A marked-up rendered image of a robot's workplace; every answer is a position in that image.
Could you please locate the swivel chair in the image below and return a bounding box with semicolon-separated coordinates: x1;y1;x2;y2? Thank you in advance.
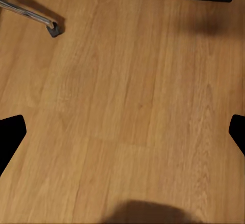
0;0;62;37

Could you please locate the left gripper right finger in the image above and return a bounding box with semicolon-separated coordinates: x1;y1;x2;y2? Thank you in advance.
229;114;245;156

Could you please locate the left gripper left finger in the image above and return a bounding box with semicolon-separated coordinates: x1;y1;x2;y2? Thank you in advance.
0;115;27;176

